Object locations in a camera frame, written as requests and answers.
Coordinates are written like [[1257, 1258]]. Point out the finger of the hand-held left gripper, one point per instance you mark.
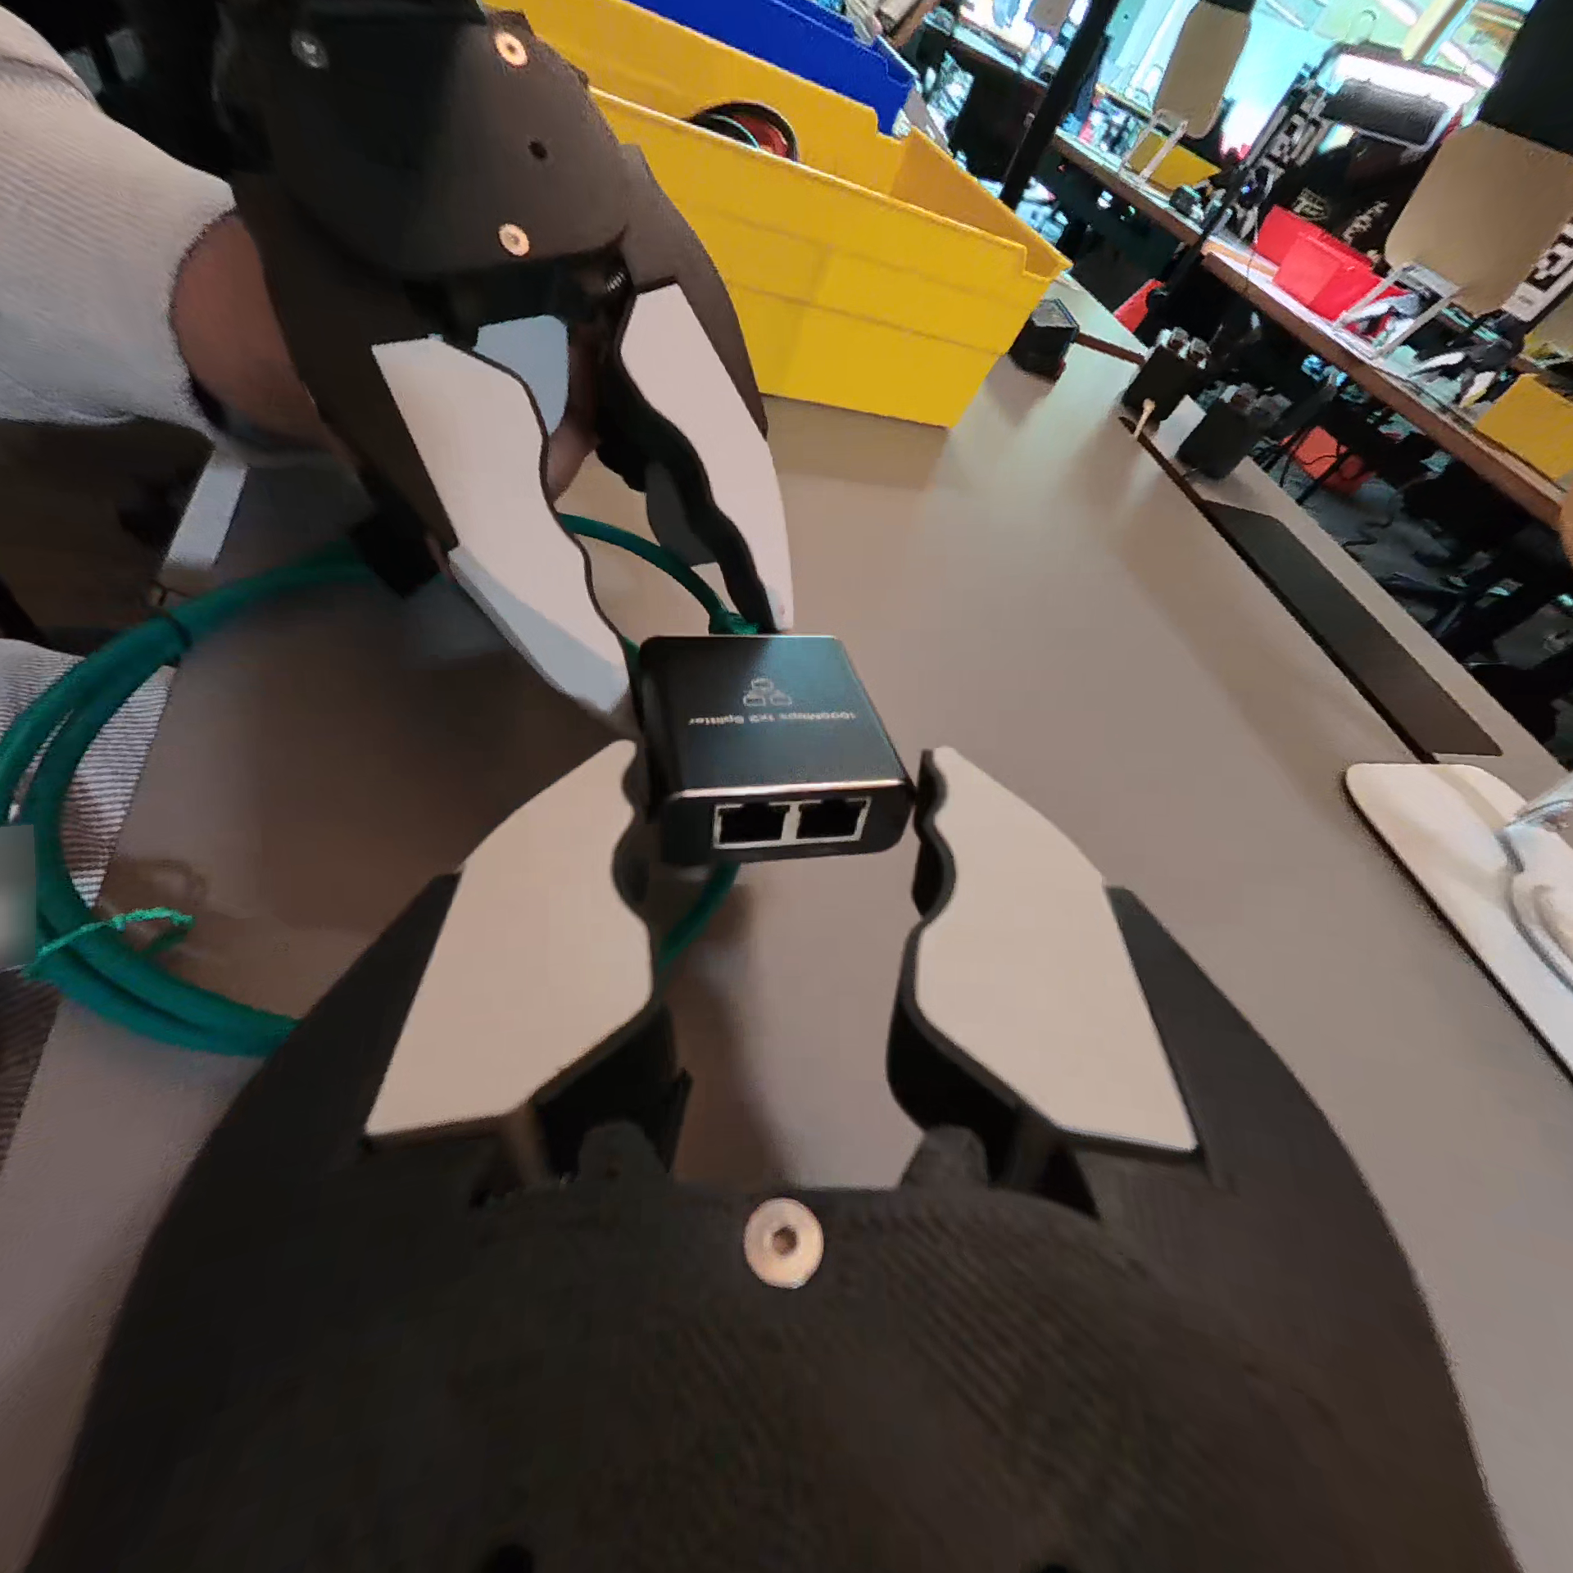
[[725, 429], [504, 515]]

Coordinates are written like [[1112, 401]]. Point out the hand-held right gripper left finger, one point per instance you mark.
[[515, 983]]

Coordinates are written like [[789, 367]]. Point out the beige backed display panel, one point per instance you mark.
[[1210, 67], [1487, 208]]

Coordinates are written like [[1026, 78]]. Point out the white tablet stand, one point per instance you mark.
[[1425, 848]]

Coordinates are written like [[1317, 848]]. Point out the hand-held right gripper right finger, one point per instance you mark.
[[1045, 983]]

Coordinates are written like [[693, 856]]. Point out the grey desk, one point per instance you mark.
[[1105, 590]]

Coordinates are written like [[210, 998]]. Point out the black metal pole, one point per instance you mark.
[[1056, 97]]

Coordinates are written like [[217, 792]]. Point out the black network splitter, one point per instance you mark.
[[762, 725]]

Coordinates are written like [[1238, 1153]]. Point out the black clamp block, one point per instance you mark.
[[1167, 374], [1229, 436]]

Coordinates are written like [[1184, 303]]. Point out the red plastic bin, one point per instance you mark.
[[1320, 264]]

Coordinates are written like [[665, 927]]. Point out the person's left forearm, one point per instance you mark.
[[86, 183]]

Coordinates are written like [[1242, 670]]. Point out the green twist tie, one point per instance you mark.
[[111, 923]]

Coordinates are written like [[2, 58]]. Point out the blue plastic bin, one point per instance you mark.
[[798, 35]]

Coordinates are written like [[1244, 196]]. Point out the black white marker board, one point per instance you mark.
[[1290, 159]]

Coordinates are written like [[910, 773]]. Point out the yellow plastic bin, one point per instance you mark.
[[860, 307], [738, 73], [1530, 429]]

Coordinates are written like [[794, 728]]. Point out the small black power adapter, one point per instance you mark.
[[1047, 337]]

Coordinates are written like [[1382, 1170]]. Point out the long wooden table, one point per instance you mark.
[[1388, 369]]

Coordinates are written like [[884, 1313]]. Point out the person's left hand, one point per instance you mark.
[[245, 344]]

